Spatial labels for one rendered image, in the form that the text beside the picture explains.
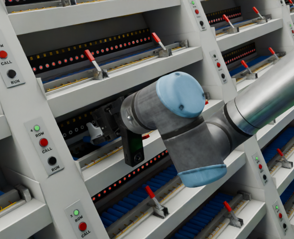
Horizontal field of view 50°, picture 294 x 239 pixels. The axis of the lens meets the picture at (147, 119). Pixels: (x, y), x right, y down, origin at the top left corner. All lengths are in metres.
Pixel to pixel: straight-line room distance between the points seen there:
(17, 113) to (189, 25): 0.68
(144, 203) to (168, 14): 0.67
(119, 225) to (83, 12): 0.56
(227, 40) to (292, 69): 0.69
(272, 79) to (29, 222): 0.55
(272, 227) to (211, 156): 0.75
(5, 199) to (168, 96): 0.41
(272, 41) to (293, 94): 1.16
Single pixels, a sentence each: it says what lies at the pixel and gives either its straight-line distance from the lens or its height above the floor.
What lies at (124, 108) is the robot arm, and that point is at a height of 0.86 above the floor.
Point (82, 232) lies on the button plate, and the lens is 0.74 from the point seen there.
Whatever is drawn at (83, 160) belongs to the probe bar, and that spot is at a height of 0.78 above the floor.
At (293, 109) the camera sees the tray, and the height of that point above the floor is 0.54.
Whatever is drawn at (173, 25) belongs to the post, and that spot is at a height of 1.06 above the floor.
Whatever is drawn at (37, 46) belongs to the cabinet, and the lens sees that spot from 1.00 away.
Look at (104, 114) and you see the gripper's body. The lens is 0.73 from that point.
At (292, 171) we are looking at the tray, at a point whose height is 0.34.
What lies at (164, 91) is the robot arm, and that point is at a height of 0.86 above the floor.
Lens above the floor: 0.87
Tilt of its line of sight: 4 degrees down
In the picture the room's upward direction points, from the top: 23 degrees counter-clockwise
